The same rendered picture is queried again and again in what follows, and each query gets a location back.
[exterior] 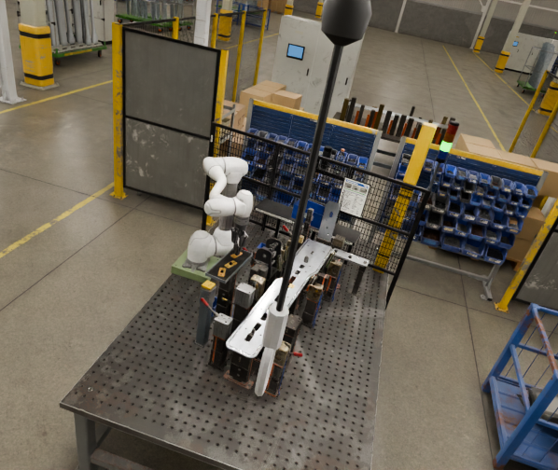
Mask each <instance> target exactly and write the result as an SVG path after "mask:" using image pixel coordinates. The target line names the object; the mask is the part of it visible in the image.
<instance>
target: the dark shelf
mask: <svg viewBox="0 0 558 470"><path fill-rule="evenodd" d="M254 210H256V211H259V212H261V213H264V214H268V215H271V216H273V217H276V218H279V219H281V220H284V221H286V222H288V223H291V224H293V223H294V222H295V220H296V219H294V218H292V217H291V215H292V212H293V208H292V207H289V206H286V205H284V204H281V203H279V202H276V201H273V200H268V199H266V198H265V199H264V200H262V201H261V202H260V203H259V204H257V205H256V206H255V207H254ZM309 230H311V231H314V232H317V233H318V231H319V228H315V227H313V226H310V228H309ZM336 235H340V236H343V237H345V241H344V242H345V243H347V244H350V245H353V246H355V244H356V242H357V240H358V239H359V237H360V235H361V232H360V231H357V230H354V229H351V228H348V227H345V226H342V225H339V224H336V225H335V228H334V231H333V235H332V239H334V238H335V236H336Z"/></svg>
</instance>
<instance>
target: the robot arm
mask: <svg viewBox="0 0 558 470"><path fill-rule="evenodd" d="M202 167H203V169H204V171H205V172H206V174H207V175H208V176H210V177H211V178H212V179H214V180H215V181H216V184H215V186H214V187H213V189H212V190H211V192H210V195H209V198H210V200H208V201H207V202H206V203H205V204H204V210H205V212H206V213H207V214H208V215H210V216H215V217H219V226H218V227H217V228H216V230H215V232H214V234H213V235H210V234H209V233H208V232H207V231H204V230H197V231H195V232H194V233H193V234H192V236H191V237H190V240H189V243H188V256H187V258H186V261H185V263H184V264H183V265H182V267H183V268H189V269H191V271H192V272H194V271H195V270H200V271H202V272H206V268H207V265H208V263H209V261H210V260H211V258H210V256H221V255H225V254H226V253H227V252H228V251H230V250H231V249H232V248H234V250H233V253H234V254H235V253H236V255H237V256H238V255H239V254H240V252H241V251H242V248H243V247H244V246H245V243H246V240H247V238H248V237H249V235H247V234H246V231H245V230H246V227H247V224H248V222H249V217H250V213H251V211H252V207H253V195H252V194H251V192H250V191H248V190H240V191H239V193H238V194H237V196H236V192H237V185H238V183H239V182H240V180H241V178H242V177H243V176H245V175H246V174H247V172H248V165H247V162H246V161H244V160H243V159H239V158H234V157H225V158H212V157H208V158H205V159H204V160H203V163H202ZM222 190H223V192H222V195H220V193H221V191H222ZM234 214H235V217H234V222H235V226H234V227H232V221H233V215H234ZM243 238H244V240H243Z"/></svg>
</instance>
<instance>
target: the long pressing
mask: <svg viewBox="0 0 558 470"><path fill-rule="evenodd" d="M308 245H309V246H308ZM332 250H333V249H332V248H331V247H330V246H328V245H325V244H323V243H320V242H316V241H313V240H311V239H307V240H306V241H305V242H304V243H303V245H302V246H301V247H300V248H299V250H298V251H297V252H296V254H295V259H294V263H293V267H292V271H291V275H290V279H291V277H292V276H294V277H296V279H295V281H294V282H293V283H292V284H294V285H295V286H294V288H290V287H288V289H287V291H286V299H285V303H284V305H285V306H287V307H288V309H289V308H290V307H291V305H292V304H293V302H294V301H295V299H296V298H297V296H298V295H299V293H300V292H301V290H302V289H303V287H304V286H305V284H307V282H308V281H309V279H310V278H311V277H312V276H314V275H315V274H317V273H318V271H320V269H321V268H322V266H323V265H324V263H325V262H326V260H327V259H328V257H329V255H330V254H331V252H332ZM312 251H314V252H313V253H312V254H311V252H312ZM306 256H308V257H309V260H308V262H307V263H305V262H304V261H303V260H304V258H305V257H306ZM300 265H303V266H305V267H304V268H303V269H301V268H300ZM310 266H311V267H310ZM297 270H299V271H300V274H299V275H297V274H295V272H296V271H297ZM305 271H306V272H305ZM290 279H289V280H290ZM282 280H283V278H280V279H276V280H275V281H274V282H273V283H272V285H271V286H270V287H269V289H268V290H267V291H266V292H265V294H264V295H263V296H262V297H261V299H260V300H259V301H258V303H257V304H256V305H255V306H254V308H253V309H252V310H251V311H250V312H249V313H248V314H247V315H246V316H245V318H244V319H243V320H242V322H241V323H240V324H239V325H238V327H237V328H236V329H235V330H234V332H233V333H232V334H231V335H230V337H229V338H228V339H227V341H226V347H227V348H228V349H230V350H232V351H234V352H236V353H238V354H241V355H243V356H245V357H247V358H255V357H257V355H258V354H259V352H260V351H261V349H262V348H263V344H262V338H263V333H264V328H265V324H266V320H267V319H266V320H265V321H262V320H260V318H261V317H262V315H263V314H264V313H267V314H268V308H269V307H270V306H271V305H272V304H273V303H277V302H275V301H274V300H275V299H276V298H277V296H279V292H280V288H281V283H282ZM261 309H262V310H261ZM257 323H260V324H261V327H260V328H259V329H258V331H256V332H255V333H251V331H252V329H253V328H254V326H255V325H256V324H257ZM249 333H251V334H253V335H254V337H253V338H251V340H250V341H249V342H247V341H245V338H246V337H247V336H248V334H249Z"/></svg>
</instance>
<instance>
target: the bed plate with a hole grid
mask: <svg viewBox="0 0 558 470"><path fill-rule="evenodd" d="M261 228H262V226H259V225H257V224H254V223H251V222H248V224H247V227H246V230H245V231H246V234H247V235H249V237H248V238H247V240H246V243H245V246H244V247H245V249H246V250H247V251H248V252H250V253H253V251H254V250H255V249H256V248H257V247H258V246H259V245H260V244H261V243H265V244H266V242H267V240H268V239H269V238H273V237H272V235H274V233H275V231H273V230H271V229H268V228H265V231H263V230H261ZM348 263H350V265H349V266H347V265H345V264H342V271H341V275H340V278H339V280H338V284H340V285H341V286H340V288H339V289H337V288H336V290H335V294H334V299H333V301H332V302H331V305H330V304H328V303H327V302H326V301H325V300H323V302H322V301H321V303H322V307H323V308H322V310H319V311H317V315H316V317H315V318H314V319H315V322H314V323H315V326H313V328H311V329H310V328H309V327H308V328H307V327H304V326H302V325H301V326H300V330H299V333H298V336H297V340H296V343H295V347H294V351H293V353H302V357H299V356H294V358H293V360H292V362H291V363H290V365H289V367H288V369H287V370H286V373H284V375H283V374H282V375H283V377H282V381H281V385H280V386H281V387H283V389H281V390H280V391H279V393H278V394H279V395H278V396H276V397H277V398H278V399H274V398H273V397H272V396H271V395H269V394H266V393H263V396H257V395H256V393H255V387H256V382H257V377H258V370H259V366H260V364H259V363H257V362H254V361H252V366H253V367H255V368H256V371H255V372H254V374H253V375H252V376H250V375H249V379H250V380H251V381H253V382H254V384H253V386H252V387H251V389H250V390H247V389H245V388H244V387H242V386H240V385H238V384H236V383H234V382H232V381H230V380H227V379H225V378H223V376H224V374H225V373H226V372H227V370H230V363H231V358H232V352H233V351H232V350H230V349H228V351H227V357H226V361H227V363H226V365H224V366H223V368H222V372H220V371H217V370H216V369H215V368H214V367H213V366H210V365H208V362H209V361H210V354H211V349H212V348H213V340H214V336H213V329H214V319H215V318H216V317H215V316H213V317H212V316H211V323H210V330H209V338H208V339H210V341H209V342H208V344H207V345H206V346H205V347H204V348H202V347H200V346H198V345H196V344H194V341H195V340H196V334H197V332H196V331H197V324H198V316H199V308H200V303H199V300H200V291H201V287H202V284H203V283H201V282H198V281H195V280H191V279H189V278H186V277H183V276H180V275H176V274H173V273H172V274H171V275H170V276H169V277H168V278H167V279H166V281H165V282H164V283H163V284H162V285H161V286H160V288H159V289H158V290H157V292H155V293H154V295H153V296H152V297H151V298H150V299H149V301H148V302H147V303H146V304H145V305H144V306H143V307H142V309H141V310H140V311H139V312H138V313H136V314H135V316H134V317H133V318H132V319H131V321H130V322H129V323H128V324H127V325H126V327H125V328H124V329H123V330H122V331H121V332H120V333H119V335H118V336H117V337H116V338H115V339H114V341H113V342H111V344H110V345H109V346H108V347H107V348H106V350H105V351H104V352H103V353H102V354H101V355H100V356H99V357H98V359H97V360H96V361H95V362H94V363H93V364H92V366H91V367H90V368H89V369H88V370H87V371H86V373H85V374H84V375H83V376H82V377H81V378H80V379H79V381H78V382H77V383H76V384H75V385H74V387H73V388H72V389H71V390H70V391H69V392H68V393H67V395H66V396H65V397H64V398H63V399H62V400H61V402H60V408H63V409H66V410H69V411H71V412H74V413H76V414H78V415H81V416H84V417H86V418H89V419H92V420H95V421H97V422H101V423H103V424H106V425H109V426H111V427H114V428H117V429H119V430H121V431H124V432H126V433H129V434H132V435H136V436H139V437H141V438H143V439H146V440H148V441H151V442H154V443H157V444H159V445H162V446H164V447H166V448H169V449H173V450H176V451H179V452H181V453H184V454H187V455H188V456H191V457H194V458H196V459H199V460H202V461H204V462H207V463H210V464H213V465H216V466H219V467H221V468H224V469H227V470H371V463H372V451H373V441H374V431H375V421H376V417H375V416H376V410H377V399H378V389H379V374H380V365H381V358H382V347H383V345H382V343H383V336H384V317H385V306H386V295H387V285H388V273H385V272H384V273H380V272H378V271H375V270H373V268H371V267H369V266H367V268H366V270H365V272H364V275H363V278H362V281H361V284H360V286H359V289H358V292H360V293H361V294H362V295H361V297H356V296H354V295H351V294H349V293H347V291H348V289H349V288H351V289H353V287H354V284H355V281H356V276H357V274H358V269H359V265H357V264H355V263H352V262H349V261H348Z"/></svg>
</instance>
